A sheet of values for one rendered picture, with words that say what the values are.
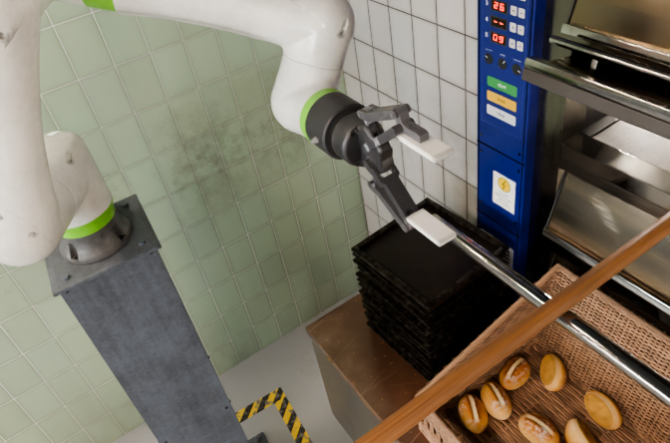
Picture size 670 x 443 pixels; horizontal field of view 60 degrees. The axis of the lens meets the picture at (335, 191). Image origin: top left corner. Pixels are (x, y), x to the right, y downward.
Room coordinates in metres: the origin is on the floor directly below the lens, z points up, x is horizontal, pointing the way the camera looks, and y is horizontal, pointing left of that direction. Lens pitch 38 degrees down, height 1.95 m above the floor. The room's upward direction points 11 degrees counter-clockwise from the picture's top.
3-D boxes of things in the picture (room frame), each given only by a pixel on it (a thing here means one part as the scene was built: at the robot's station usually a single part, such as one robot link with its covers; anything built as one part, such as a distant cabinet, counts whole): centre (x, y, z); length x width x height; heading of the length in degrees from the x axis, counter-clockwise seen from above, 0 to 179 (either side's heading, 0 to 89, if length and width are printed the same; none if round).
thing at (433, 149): (0.57, -0.12, 1.55); 0.07 x 0.03 x 0.01; 26
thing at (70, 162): (0.95, 0.52, 1.36); 0.16 x 0.13 x 0.19; 172
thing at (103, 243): (1.01, 0.54, 1.23); 0.26 x 0.15 x 0.06; 23
